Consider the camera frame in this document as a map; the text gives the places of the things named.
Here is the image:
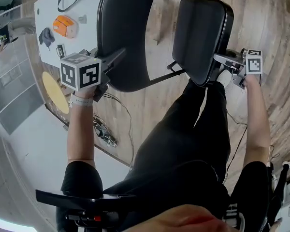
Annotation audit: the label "person's black shirt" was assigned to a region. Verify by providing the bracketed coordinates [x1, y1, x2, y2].
[55, 159, 278, 232]

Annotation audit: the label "dark grey pouch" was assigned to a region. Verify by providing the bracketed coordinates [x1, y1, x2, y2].
[38, 27, 56, 51]

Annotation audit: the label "person's black trousers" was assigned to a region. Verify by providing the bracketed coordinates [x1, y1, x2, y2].
[125, 79, 233, 186]

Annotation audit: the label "black folding chair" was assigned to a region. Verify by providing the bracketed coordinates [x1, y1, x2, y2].
[96, 0, 234, 93]

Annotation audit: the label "black chest mount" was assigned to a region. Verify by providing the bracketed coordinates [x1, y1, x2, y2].
[35, 189, 139, 228]

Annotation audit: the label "coiled cable bundle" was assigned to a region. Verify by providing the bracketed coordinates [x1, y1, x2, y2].
[92, 113, 118, 149]

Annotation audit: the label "orange box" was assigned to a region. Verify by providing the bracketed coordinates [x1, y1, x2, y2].
[52, 15, 79, 39]

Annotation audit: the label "black floor cable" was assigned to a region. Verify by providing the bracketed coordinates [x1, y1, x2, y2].
[224, 111, 249, 182]
[103, 92, 135, 170]

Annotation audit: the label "person's chin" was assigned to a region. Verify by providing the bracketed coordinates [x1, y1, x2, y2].
[117, 203, 235, 232]

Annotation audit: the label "white wrist watch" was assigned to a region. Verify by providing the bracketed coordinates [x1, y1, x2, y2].
[69, 91, 94, 108]

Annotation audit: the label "white table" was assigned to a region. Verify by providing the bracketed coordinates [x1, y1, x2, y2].
[33, 0, 106, 65]

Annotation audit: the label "person's left forearm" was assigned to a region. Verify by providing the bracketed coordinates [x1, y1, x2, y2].
[66, 85, 98, 169]

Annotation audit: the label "black tripod stand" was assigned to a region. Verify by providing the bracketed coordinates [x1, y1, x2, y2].
[267, 160, 290, 229]

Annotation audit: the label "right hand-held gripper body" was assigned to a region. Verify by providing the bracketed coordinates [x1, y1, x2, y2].
[226, 48, 263, 90]

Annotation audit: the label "yellow round stool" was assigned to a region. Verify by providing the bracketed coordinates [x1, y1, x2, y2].
[41, 71, 71, 115]

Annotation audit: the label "person's right forearm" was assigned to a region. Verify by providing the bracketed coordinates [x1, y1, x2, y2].
[242, 74, 272, 170]

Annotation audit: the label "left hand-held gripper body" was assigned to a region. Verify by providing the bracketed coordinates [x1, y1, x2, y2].
[59, 48, 111, 103]

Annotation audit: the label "dark grey panel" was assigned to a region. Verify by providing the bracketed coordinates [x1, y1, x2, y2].
[0, 58, 44, 135]

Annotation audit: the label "person's white shoe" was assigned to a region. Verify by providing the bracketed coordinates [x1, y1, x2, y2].
[217, 69, 233, 87]

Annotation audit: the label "small black device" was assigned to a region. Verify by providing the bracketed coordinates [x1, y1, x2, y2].
[56, 43, 66, 58]

